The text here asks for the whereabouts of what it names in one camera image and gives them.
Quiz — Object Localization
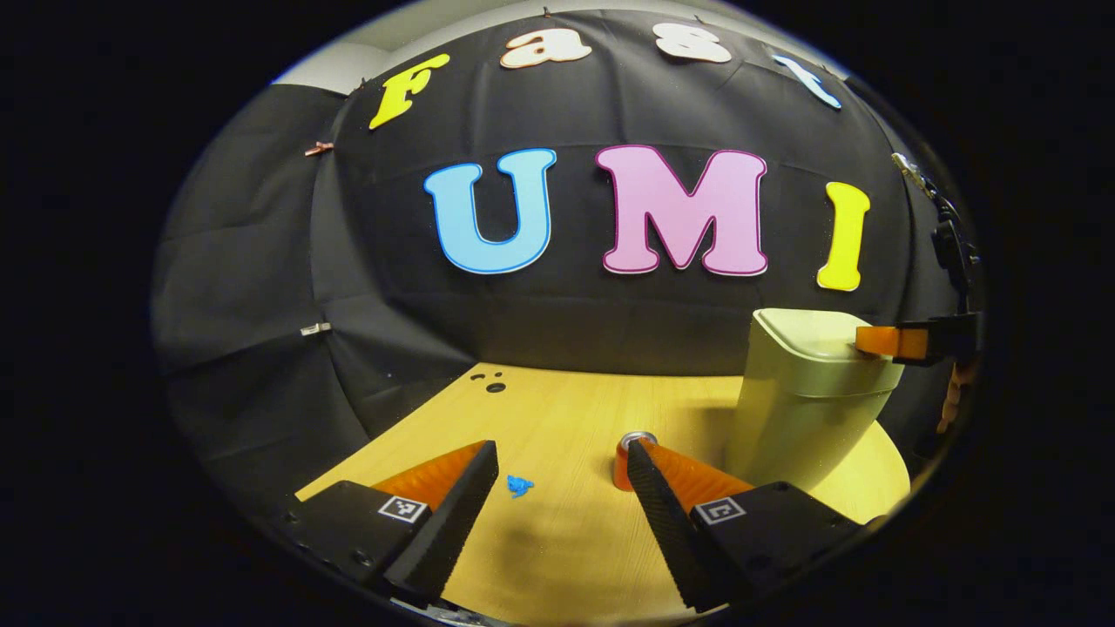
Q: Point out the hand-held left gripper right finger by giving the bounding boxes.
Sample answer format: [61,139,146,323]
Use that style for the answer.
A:
[626,438,874,613]

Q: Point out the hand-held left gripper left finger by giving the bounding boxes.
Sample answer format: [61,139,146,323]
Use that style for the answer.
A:
[294,440,501,607]

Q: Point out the orange pop can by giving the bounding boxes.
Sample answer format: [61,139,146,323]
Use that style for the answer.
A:
[612,431,659,493]

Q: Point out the green desktop garbage bin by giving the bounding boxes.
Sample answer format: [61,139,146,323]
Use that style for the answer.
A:
[725,308,907,490]

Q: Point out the wooden desktop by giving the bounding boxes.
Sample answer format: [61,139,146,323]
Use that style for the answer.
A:
[296,362,912,626]

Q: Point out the black backdrop cloth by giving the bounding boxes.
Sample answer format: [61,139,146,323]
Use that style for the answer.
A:
[150,9,985,523]

